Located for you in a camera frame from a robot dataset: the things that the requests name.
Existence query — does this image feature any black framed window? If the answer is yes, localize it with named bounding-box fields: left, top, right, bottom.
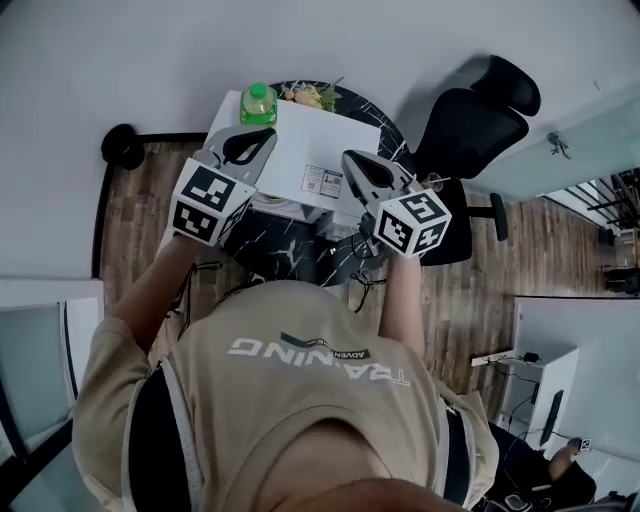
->
left=0, top=299, right=104, bottom=501

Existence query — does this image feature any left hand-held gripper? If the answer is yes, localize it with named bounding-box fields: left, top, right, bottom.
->
left=168, top=125, right=279, bottom=247

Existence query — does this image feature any person's right forearm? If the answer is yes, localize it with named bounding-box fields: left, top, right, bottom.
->
left=377, top=253, right=427, bottom=362

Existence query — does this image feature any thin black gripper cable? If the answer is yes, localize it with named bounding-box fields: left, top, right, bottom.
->
left=349, top=269, right=389, bottom=314
left=167, top=259, right=225, bottom=342

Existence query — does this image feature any green drink bottle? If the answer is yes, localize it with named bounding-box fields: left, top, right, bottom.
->
left=239, top=82, right=279, bottom=127

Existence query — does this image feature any person's left forearm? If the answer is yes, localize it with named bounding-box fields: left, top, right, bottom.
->
left=106, top=233, right=222, bottom=352

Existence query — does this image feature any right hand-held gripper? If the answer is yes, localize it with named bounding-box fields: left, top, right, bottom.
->
left=341, top=149, right=453, bottom=260

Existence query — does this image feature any frosted glass door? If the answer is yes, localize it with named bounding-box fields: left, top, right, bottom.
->
left=464, top=79, right=640, bottom=202

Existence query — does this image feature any white microwave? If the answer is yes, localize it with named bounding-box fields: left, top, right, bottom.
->
left=207, top=89, right=384, bottom=236

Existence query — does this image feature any black shoulder strap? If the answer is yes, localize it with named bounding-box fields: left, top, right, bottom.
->
left=123, top=367, right=197, bottom=512
left=438, top=409, right=477, bottom=512

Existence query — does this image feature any beige printed t-shirt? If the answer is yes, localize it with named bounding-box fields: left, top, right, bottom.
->
left=72, top=279, right=501, bottom=512

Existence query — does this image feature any white desk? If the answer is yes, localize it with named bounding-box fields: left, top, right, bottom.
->
left=512, top=294, right=640, bottom=452

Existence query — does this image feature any black round bin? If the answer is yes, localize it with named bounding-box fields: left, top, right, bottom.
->
left=102, top=123, right=147, bottom=170

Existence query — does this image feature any black mesh office chair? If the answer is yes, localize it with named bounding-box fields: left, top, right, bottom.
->
left=394, top=53, right=544, bottom=267

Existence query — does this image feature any black marble round table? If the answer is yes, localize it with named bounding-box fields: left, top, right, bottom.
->
left=219, top=78, right=416, bottom=290

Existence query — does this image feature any black computer monitor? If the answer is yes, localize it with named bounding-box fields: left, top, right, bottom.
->
left=539, top=389, right=566, bottom=447

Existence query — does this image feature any plate of food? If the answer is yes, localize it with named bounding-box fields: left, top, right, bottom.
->
left=279, top=77, right=346, bottom=112

